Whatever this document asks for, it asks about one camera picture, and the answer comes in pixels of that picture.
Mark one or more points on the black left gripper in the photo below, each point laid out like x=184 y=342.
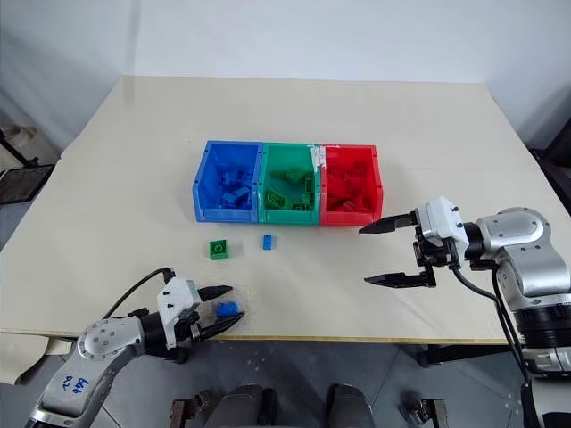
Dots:
x=189 y=329

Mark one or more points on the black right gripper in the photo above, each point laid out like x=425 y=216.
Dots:
x=435 y=256

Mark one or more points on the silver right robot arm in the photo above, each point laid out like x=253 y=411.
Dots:
x=522 y=254

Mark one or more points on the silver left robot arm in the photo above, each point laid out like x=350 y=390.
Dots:
x=96 y=356

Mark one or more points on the green square toy brick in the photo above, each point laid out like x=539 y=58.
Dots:
x=220 y=249

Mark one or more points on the red toy brick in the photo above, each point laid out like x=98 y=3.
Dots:
x=341 y=183
x=343 y=207
x=366 y=199

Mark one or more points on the small blue toy brick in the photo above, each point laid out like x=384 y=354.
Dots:
x=267 y=242

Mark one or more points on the dark rounded shape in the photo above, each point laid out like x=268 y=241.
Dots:
x=250 y=405
x=350 y=405

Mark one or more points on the red plastic bin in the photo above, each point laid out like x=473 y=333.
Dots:
x=352 y=153

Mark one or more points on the white torn tape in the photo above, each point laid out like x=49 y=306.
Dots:
x=317 y=158

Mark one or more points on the green flat toy plate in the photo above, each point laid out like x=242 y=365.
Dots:
x=276 y=198

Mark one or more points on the blue plastic bin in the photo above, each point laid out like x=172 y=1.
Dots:
x=209 y=169

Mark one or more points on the green plastic bin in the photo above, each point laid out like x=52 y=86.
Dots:
x=285 y=158

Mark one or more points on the dark furniture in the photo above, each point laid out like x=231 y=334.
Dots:
x=555 y=151

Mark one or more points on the beige board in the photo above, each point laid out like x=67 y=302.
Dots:
x=27 y=356

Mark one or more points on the black mesh tray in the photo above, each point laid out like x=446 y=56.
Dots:
x=22 y=183

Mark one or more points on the black stand leg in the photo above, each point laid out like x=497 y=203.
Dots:
x=18 y=151

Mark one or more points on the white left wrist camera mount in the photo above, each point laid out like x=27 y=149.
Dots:
x=176 y=303

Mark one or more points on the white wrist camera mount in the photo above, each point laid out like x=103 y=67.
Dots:
x=439 y=220
x=176 y=303

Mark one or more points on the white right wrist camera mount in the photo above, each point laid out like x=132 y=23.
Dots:
x=439 y=220

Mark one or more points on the rusty metal bracket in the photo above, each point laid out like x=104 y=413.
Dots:
x=426 y=412
x=189 y=408

